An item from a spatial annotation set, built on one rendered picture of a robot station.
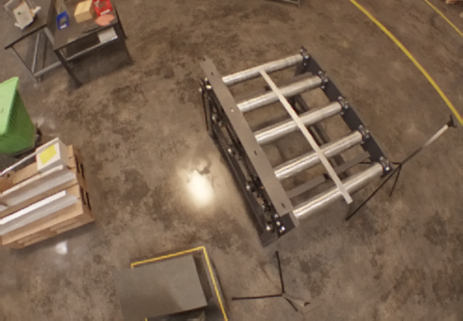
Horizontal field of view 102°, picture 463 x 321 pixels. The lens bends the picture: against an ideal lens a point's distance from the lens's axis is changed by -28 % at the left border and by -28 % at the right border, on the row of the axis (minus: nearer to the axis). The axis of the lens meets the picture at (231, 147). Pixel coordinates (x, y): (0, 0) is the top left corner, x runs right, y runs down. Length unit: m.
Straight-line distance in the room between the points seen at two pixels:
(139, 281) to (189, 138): 1.69
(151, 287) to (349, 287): 1.85
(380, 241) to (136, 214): 2.54
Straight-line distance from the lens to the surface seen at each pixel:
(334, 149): 1.91
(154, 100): 3.26
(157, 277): 1.72
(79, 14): 3.70
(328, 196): 1.76
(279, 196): 1.40
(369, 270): 2.86
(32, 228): 3.02
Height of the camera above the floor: 2.50
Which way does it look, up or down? 64 degrees down
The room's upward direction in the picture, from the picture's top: straight up
